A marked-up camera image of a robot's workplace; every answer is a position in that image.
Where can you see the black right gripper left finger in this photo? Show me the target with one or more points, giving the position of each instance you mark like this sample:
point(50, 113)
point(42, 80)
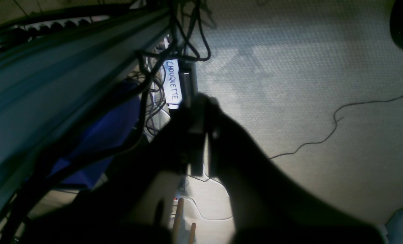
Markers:
point(135, 205)

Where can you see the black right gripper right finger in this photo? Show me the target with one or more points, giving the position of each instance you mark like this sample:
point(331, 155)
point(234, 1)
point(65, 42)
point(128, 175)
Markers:
point(269, 207)

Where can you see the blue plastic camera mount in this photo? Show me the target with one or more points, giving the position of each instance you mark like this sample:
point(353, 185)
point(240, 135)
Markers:
point(110, 131)

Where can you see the white label reading chouquette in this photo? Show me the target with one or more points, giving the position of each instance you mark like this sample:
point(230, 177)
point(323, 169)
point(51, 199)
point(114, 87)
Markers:
point(171, 84)

